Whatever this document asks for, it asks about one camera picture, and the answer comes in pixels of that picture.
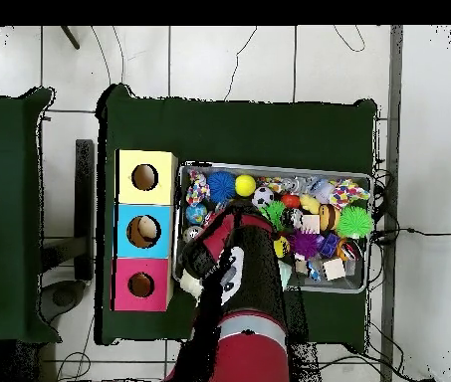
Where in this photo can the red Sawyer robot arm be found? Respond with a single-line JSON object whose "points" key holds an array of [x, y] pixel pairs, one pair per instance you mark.
{"points": [[245, 350]]}

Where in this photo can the wooden box with three holes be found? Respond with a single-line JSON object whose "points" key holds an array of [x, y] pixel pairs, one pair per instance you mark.
{"points": [[161, 215]]}

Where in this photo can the clear mesh bin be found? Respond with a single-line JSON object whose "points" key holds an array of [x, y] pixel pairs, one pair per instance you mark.
{"points": [[360, 274]]}

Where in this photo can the blue spiky rubber ball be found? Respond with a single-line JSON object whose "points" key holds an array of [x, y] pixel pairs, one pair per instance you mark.
{"points": [[222, 186]]}

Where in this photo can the small soccer ball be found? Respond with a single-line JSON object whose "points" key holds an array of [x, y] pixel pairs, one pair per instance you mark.
{"points": [[263, 196]]}

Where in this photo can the small green spiky ball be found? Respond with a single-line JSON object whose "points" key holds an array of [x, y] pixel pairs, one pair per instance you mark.
{"points": [[274, 213]]}

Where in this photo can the yellow smiley ball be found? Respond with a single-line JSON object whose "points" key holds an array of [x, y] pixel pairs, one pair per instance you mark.
{"points": [[281, 247]]}

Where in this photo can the dark green tablecloth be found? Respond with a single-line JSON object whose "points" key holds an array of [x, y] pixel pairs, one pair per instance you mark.
{"points": [[241, 127]]}

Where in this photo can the purple spiky monster toy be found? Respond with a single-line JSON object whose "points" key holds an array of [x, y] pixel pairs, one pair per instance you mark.
{"points": [[305, 243]]}

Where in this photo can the white ball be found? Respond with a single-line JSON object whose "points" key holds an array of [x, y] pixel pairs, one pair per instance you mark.
{"points": [[324, 191]]}

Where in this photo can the green spiky rubber ball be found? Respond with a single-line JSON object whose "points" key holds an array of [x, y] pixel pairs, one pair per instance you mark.
{"points": [[356, 221]]}

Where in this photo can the green covered side table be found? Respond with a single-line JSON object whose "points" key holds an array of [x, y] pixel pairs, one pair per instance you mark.
{"points": [[2, 215]]}

